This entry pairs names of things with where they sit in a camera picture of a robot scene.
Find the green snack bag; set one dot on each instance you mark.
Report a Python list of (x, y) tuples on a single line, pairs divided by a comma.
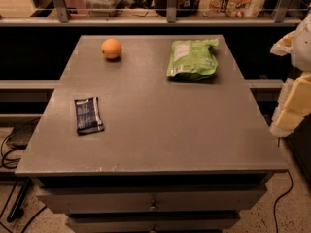
[(192, 60)]

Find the dark blue snack bar wrapper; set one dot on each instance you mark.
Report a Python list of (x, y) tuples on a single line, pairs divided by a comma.
[(88, 116)]

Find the grey cabinet drawer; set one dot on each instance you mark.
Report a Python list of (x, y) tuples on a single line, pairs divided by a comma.
[(154, 223), (153, 199)]

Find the colourful food bag on shelf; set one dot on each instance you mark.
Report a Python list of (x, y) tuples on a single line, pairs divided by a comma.
[(232, 8)]

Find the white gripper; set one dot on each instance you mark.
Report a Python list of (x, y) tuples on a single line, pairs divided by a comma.
[(302, 50)]

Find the metal shelf rail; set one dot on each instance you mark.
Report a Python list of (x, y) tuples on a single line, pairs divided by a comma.
[(141, 13)]

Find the orange fruit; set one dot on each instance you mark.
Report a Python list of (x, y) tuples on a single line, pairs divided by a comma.
[(111, 48)]

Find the grey lower cabinet drawer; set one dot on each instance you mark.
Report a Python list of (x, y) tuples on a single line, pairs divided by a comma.
[(154, 223)]

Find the black power box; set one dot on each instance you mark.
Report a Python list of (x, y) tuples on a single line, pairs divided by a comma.
[(20, 136)]

